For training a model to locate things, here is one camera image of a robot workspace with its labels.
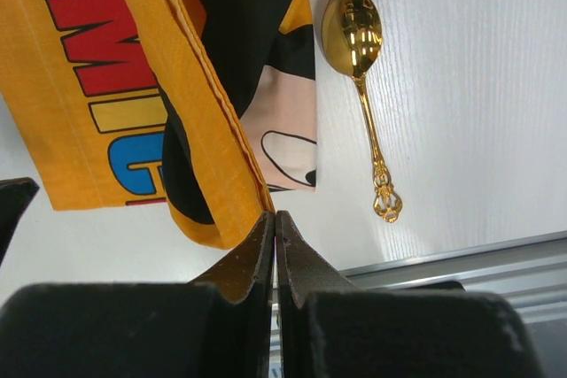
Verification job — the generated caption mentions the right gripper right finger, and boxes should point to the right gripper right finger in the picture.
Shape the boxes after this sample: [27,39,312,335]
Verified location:
[276,211,544,377]

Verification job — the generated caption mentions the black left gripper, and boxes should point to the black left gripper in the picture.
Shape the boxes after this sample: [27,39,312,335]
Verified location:
[0,177,39,262]

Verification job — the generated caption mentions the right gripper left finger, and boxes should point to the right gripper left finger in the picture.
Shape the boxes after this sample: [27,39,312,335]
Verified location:
[1,212,275,377]

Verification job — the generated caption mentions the orange cartoon mouse cloth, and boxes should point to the orange cartoon mouse cloth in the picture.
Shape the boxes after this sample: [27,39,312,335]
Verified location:
[1,0,317,249]

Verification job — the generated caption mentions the gold ornate spoon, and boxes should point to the gold ornate spoon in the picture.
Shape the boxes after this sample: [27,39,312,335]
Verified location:
[321,0,403,223]

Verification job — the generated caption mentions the aluminium mounting rail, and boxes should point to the aluminium mounting rail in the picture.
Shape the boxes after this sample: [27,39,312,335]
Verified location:
[340,232,566,377]

